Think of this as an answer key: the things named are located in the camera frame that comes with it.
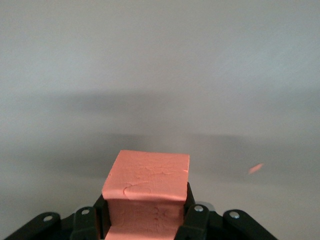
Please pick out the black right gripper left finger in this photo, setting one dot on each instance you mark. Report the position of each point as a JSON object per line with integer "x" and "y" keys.
{"x": 83, "y": 225}

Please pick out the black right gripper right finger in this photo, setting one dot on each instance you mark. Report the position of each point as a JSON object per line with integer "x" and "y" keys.
{"x": 197, "y": 220}

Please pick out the orange foam block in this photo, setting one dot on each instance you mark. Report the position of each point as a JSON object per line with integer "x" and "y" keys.
{"x": 147, "y": 180}

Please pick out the tiny orange foam crumb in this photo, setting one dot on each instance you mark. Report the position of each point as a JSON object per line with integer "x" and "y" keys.
{"x": 255, "y": 168}

